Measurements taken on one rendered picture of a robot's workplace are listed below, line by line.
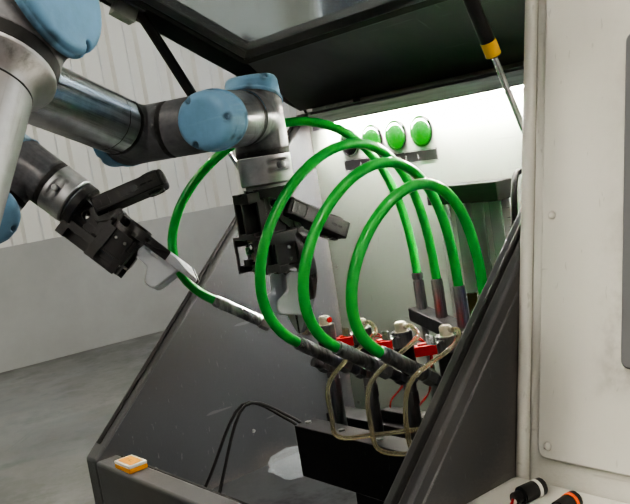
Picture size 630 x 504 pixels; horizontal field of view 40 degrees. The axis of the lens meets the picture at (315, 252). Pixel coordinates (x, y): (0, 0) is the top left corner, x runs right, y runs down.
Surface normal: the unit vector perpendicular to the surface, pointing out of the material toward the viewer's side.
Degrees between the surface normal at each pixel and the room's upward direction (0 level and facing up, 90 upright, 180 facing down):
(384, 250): 90
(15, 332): 90
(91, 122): 132
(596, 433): 76
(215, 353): 90
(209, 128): 90
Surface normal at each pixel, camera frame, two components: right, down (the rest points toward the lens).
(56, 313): 0.51, 0.02
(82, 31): 0.92, -0.25
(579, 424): -0.78, -0.04
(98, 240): 0.02, -0.11
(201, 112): -0.37, 0.17
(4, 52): 0.32, 0.40
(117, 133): 0.69, 0.61
